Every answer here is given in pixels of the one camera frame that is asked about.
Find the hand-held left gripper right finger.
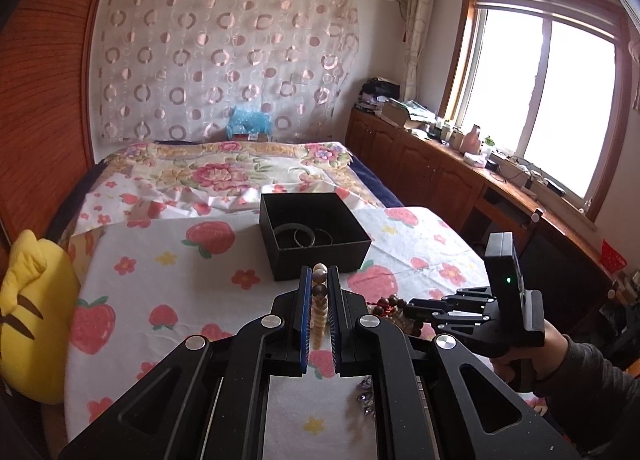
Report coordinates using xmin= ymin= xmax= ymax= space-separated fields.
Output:
xmin=327 ymin=265 xmax=582 ymax=460

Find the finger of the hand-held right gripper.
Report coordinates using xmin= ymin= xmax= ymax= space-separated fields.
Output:
xmin=433 ymin=307 xmax=498 ymax=342
xmin=404 ymin=286 xmax=497 ymax=320

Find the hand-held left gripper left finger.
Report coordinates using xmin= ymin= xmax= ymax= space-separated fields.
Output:
xmin=57 ymin=265 xmax=309 ymax=460

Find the cream beaded bracelet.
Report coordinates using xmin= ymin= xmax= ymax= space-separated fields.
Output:
xmin=310 ymin=263 xmax=331 ymax=352

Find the black jewelry box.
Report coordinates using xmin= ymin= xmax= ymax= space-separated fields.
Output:
xmin=259 ymin=192 xmax=372 ymax=282

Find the person's right forearm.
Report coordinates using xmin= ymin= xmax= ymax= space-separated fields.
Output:
xmin=532 ymin=335 xmax=640 ymax=456

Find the person's right hand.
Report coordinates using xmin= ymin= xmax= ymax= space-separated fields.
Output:
xmin=490 ymin=317 xmax=571 ymax=396

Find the dark green bangle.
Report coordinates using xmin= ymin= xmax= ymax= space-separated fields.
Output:
xmin=278 ymin=223 xmax=316 ymax=249

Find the strawberry print bed sheet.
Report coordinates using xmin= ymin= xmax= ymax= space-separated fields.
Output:
xmin=64 ymin=205 xmax=551 ymax=460

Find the red plastic basket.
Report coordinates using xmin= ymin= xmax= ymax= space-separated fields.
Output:
xmin=599 ymin=239 xmax=630 ymax=275

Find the dark blue mattress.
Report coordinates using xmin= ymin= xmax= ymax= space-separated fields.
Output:
xmin=350 ymin=155 xmax=406 ymax=209

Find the white power strip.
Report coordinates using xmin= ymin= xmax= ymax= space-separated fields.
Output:
xmin=492 ymin=160 xmax=538 ymax=191

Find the wooden cabinet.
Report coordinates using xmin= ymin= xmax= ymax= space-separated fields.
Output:
xmin=345 ymin=107 xmax=618 ymax=306

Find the floral quilt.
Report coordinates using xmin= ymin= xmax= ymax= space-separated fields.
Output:
xmin=80 ymin=140 xmax=381 ymax=228

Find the pink bottle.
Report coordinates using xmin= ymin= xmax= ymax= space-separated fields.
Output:
xmin=462 ymin=123 xmax=483 ymax=155

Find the blue plastic bag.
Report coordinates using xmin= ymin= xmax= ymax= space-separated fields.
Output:
xmin=225 ymin=106 xmax=275 ymax=137

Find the yellow plush pillow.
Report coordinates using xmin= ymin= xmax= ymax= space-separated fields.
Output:
xmin=0 ymin=229 xmax=82 ymax=407

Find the cream window curtain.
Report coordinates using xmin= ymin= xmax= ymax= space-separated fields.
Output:
xmin=404 ymin=0 xmax=437 ymax=104

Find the wooden wardrobe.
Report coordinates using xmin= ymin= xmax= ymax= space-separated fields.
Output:
xmin=0 ymin=0 xmax=126 ymax=251

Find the red-brown bead bracelet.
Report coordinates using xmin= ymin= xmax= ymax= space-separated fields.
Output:
xmin=367 ymin=293 xmax=416 ymax=336

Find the purple crystal bracelet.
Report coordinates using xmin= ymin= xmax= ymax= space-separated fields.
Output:
xmin=354 ymin=376 xmax=376 ymax=418

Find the wooden frame window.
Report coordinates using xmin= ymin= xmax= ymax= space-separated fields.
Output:
xmin=440 ymin=0 xmax=637 ymax=222

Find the circle pattern wall curtain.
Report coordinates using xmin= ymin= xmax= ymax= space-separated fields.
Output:
xmin=97 ymin=0 xmax=362 ymax=143

